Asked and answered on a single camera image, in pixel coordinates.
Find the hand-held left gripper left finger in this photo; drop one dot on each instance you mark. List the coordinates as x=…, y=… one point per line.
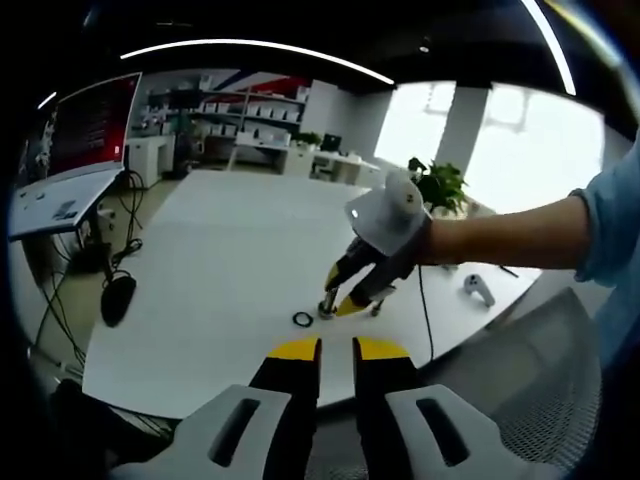
x=235, y=435

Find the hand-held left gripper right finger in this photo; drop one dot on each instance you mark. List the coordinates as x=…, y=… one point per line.
x=450, y=435

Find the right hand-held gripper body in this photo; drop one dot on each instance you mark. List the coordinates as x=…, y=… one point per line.
x=390, y=220

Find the thin threaded steel stud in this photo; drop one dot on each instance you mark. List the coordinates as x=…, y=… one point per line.
x=377, y=306

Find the thick threaded steel stud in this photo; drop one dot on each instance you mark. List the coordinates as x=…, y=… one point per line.
x=326, y=302

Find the black round device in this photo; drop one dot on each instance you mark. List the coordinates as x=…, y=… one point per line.
x=416, y=164

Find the potted green plant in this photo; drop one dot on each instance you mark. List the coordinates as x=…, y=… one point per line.
x=445, y=187

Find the small dark background monitor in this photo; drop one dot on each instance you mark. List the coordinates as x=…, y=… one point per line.
x=330, y=142

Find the long white background desk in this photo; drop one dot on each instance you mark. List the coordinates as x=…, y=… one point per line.
x=310, y=160

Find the grey mesh office chair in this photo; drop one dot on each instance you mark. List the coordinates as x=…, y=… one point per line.
x=540, y=390

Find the white handheld controller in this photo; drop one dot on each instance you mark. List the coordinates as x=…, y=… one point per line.
x=477, y=287

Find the small background plant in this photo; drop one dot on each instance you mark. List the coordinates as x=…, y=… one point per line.
x=306, y=140

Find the black oval object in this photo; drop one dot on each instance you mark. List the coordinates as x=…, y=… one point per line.
x=119, y=300

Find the white storage shelf unit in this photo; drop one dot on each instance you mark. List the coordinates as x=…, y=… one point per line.
x=240, y=112

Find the ceiling light strip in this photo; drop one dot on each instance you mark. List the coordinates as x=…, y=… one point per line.
x=552, y=45
x=260, y=50

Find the large red-screen monitor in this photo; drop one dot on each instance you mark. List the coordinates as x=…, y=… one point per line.
x=95, y=125

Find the white monitor desk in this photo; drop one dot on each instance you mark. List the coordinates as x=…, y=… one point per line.
x=60, y=205

